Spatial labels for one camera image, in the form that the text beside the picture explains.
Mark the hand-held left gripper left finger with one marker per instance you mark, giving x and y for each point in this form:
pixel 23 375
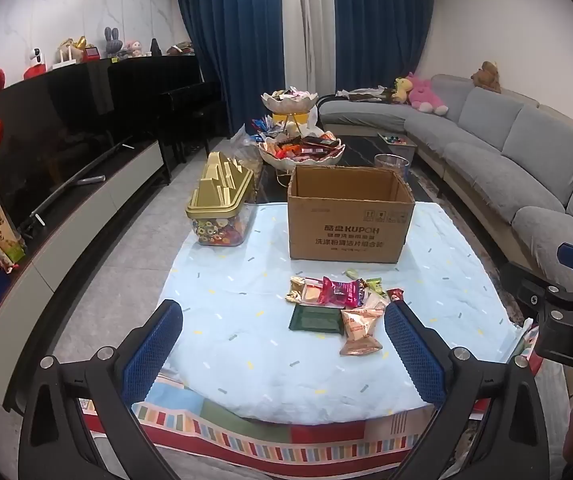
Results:
pixel 151 355

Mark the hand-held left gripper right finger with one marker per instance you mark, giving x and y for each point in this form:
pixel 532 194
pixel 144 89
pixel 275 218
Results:
pixel 414 355

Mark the rose gold snack packet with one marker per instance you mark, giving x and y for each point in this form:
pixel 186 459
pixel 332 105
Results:
pixel 361 332

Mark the red candy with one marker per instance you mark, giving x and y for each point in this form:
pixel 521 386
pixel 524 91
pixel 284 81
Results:
pixel 395 294

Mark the white red snack packet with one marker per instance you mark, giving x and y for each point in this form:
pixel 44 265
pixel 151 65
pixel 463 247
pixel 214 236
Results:
pixel 374 304

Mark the dark green snack packet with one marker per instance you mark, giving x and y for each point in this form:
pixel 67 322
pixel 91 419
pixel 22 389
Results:
pixel 316 320

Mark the orange white snack packet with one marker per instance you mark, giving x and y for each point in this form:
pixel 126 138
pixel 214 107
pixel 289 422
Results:
pixel 311 291

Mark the brown cardboard box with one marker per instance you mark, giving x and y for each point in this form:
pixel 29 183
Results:
pixel 346 230

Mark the heap of assorted bowl snacks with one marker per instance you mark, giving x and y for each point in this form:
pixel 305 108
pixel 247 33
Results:
pixel 301 147

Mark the grey sectional sofa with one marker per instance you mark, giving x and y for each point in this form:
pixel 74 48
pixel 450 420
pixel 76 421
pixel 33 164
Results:
pixel 491 160

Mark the grey television cabinet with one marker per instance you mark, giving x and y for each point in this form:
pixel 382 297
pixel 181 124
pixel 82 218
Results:
pixel 116 195

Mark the gold lid candy container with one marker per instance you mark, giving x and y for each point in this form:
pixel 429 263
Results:
pixel 219 195

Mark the clear round chocolate jar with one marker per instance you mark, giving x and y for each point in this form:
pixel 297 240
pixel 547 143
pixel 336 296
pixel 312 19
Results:
pixel 391 165

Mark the grey storage bin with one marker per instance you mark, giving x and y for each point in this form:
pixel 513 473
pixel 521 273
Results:
pixel 406 150

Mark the brown plush bear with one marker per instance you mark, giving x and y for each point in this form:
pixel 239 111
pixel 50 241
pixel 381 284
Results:
pixel 487 76

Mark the clear bag of peanuts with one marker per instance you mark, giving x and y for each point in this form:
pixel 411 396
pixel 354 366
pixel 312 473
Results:
pixel 249 157

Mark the white tiered shell bowl stand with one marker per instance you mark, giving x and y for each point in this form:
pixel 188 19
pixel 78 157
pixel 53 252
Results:
pixel 311 160

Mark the pink plush toy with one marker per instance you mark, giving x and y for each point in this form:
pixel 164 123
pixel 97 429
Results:
pixel 429 95

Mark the yellow plush toy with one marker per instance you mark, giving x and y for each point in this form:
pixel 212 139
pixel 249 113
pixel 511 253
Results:
pixel 401 87

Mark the black television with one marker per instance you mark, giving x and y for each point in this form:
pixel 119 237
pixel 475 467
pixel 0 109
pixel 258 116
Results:
pixel 56 130

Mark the dark clothes pile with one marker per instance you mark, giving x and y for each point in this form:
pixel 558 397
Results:
pixel 366 92

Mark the black piano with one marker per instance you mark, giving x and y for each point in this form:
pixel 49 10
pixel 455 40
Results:
pixel 166 90

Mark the heap of small wrapped candies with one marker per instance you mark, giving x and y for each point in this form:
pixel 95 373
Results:
pixel 289 93

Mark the blue curtain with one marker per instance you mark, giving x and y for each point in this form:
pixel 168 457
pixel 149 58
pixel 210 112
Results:
pixel 226 35
pixel 381 25

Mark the brown basket of items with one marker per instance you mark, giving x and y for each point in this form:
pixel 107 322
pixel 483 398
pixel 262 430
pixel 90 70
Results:
pixel 179 50

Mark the red round stand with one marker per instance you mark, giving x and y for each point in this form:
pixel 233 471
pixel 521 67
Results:
pixel 34 72

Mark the small pink doll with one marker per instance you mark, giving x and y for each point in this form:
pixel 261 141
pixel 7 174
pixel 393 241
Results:
pixel 134 49

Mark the black metronome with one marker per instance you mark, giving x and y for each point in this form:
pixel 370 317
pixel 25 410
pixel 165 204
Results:
pixel 155 47

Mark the small red box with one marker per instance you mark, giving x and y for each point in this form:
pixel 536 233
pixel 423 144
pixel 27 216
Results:
pixel 91 52

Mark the white router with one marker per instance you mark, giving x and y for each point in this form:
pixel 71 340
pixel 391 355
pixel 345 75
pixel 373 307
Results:
pixel 64 59

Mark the grey bunny plush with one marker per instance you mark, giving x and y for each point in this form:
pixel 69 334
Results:
pixel 112 45

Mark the gold bow ornament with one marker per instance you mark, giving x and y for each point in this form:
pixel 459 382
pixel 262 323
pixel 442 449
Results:
pixel 79 43

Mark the white sheer curtain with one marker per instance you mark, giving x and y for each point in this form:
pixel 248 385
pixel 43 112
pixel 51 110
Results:
pixel 309 25

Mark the white security camera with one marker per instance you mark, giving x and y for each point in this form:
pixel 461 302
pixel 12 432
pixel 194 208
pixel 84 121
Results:
pixel 36 56

